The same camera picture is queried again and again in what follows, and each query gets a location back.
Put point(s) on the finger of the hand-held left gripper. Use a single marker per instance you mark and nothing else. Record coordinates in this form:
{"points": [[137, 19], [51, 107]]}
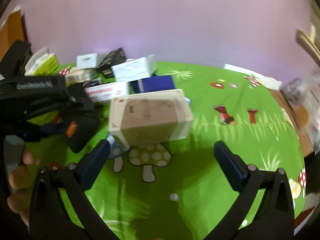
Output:
{"points": [[75, 101], [53, 129]]}

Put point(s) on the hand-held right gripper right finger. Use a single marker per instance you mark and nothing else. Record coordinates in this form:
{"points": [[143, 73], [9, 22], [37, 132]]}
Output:
{"points": [[228, 165]]}

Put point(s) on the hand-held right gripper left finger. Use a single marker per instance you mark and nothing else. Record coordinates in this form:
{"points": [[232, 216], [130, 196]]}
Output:
{"points": [[96, 165]]}

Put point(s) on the beige box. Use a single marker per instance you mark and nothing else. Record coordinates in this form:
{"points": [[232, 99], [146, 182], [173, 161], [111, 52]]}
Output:
{"points": [[80, 75]]}

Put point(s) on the large tan cardboard box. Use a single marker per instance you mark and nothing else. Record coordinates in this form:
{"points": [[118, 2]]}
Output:
{"points": [[152, 115]]}

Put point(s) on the navy blue box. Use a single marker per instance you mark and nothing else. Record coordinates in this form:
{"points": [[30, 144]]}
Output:
{"points": [[155, 83]]}

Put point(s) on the person's left hand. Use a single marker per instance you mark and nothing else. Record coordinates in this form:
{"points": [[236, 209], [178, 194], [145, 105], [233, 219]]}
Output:
{"points": [[18, 177]]}

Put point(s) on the yellow-green box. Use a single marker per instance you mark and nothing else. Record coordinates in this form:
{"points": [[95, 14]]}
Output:
{"points": [[46, 65]]}

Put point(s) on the red and white box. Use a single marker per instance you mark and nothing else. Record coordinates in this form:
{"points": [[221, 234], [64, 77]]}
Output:
{"points": [[107, 91]]}

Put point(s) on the small white box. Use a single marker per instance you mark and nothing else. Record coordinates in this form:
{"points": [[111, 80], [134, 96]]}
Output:
{"points": [[87, 61]]}

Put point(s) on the green mushroom printed blanket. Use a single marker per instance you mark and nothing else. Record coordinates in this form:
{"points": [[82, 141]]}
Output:
{"points": [[205, 130]]}

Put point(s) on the black box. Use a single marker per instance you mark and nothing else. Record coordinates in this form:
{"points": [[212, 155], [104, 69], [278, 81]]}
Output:
{"points": [[111, 60]]}

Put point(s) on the brown cardboard carton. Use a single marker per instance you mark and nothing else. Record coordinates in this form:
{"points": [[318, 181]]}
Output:
{"points": [[11, 30]]}

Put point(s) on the white rectangular box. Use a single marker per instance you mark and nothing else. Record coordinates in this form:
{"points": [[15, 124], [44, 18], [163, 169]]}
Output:
{"points": [[133, 68]]}

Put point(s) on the wooden side table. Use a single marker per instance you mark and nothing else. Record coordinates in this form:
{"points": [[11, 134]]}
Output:
{"points": [[302, 140]]}

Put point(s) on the clear plastic bag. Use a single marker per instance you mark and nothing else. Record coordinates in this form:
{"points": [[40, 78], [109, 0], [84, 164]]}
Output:
{"points": [[307, 97]]}

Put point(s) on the gold picture frame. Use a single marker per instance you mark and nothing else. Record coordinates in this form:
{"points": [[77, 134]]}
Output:
{"points": [[308, 42]]}

